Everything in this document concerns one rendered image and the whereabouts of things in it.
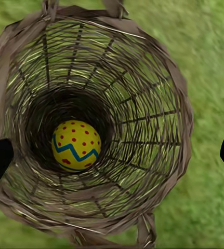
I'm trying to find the easter egg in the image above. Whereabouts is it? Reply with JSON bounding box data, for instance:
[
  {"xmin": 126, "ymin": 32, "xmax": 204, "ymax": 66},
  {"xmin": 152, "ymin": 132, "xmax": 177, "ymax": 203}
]
[{"xmin": 51, "ymin": 120, "xmax": 102, "ymax": 172}]

